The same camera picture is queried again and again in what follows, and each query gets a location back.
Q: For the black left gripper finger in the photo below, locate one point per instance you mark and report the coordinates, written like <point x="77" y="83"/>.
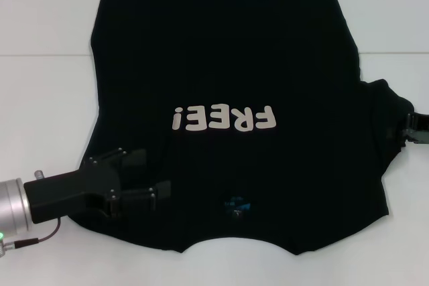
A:
<point x="147" y="195"/>
<point x="132" y="158"/>

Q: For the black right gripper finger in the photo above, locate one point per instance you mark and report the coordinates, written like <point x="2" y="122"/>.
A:
<point x="410" y="137"/>
<point x="411" y="121"/>

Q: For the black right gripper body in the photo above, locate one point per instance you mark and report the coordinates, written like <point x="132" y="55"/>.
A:
<point x="423" y="128"/>

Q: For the black shirt with FREE print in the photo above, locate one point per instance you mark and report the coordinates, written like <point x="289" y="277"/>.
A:
<point x="228" y="65"/>

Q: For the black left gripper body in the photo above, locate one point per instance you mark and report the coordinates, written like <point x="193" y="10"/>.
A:
<point x="73" y="187"/>

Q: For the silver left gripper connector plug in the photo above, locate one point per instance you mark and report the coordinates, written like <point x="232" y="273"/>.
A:
<point x="39" y="175"/>

